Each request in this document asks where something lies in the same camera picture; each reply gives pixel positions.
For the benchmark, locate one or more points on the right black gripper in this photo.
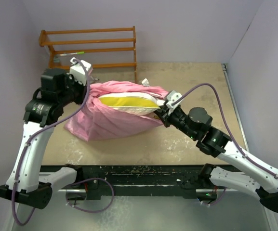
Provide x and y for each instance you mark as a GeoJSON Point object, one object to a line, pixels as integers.
{"type": "Point", "coordinates": [163, 113]}

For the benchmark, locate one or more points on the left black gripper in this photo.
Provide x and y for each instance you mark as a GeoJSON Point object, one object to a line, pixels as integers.
{"type": "Point", "coordinates": [70, 79]}

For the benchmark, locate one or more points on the pink pillowcase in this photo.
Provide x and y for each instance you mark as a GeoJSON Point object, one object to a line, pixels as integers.
{"type": "Point", "coordinates": [97, 121]}

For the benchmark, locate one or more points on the yellow white pillow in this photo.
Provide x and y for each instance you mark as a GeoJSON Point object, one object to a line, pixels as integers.
{"type": "Point", "coordinates": [136, 103]}

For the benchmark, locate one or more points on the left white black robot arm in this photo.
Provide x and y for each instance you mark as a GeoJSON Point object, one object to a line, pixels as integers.
{"type": "Point", "coordinates": [58, 89]}

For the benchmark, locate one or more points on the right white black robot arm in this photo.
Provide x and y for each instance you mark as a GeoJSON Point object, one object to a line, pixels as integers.
{"type": "Point", "coordinates": [255, 177]}

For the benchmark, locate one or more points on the white pillowcase care label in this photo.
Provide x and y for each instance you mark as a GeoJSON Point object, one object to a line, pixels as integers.
{"type": "Point", "coordinates": [145, 82]}

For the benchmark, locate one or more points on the green marker pen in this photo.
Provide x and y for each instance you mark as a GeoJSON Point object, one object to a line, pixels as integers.
{"type": "Point", "coordinates": [72, 53]}

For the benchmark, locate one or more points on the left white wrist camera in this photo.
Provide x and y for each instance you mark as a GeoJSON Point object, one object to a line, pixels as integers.
{"type": "Point", "coordinates": [80, 72]}

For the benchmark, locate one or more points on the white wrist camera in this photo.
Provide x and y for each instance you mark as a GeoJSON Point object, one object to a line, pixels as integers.
{"type": "Point", "coordinates": [80, 72]}
{"type": "Point", "coordinates": [172, 101]}

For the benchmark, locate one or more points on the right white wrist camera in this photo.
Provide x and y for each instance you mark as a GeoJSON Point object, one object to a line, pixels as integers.
{"type": "Point", "coordinates": [172, 101]}

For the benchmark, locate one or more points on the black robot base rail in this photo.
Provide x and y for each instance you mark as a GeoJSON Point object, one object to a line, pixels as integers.
{"type": "Point", "coordinates": [186, 181]}

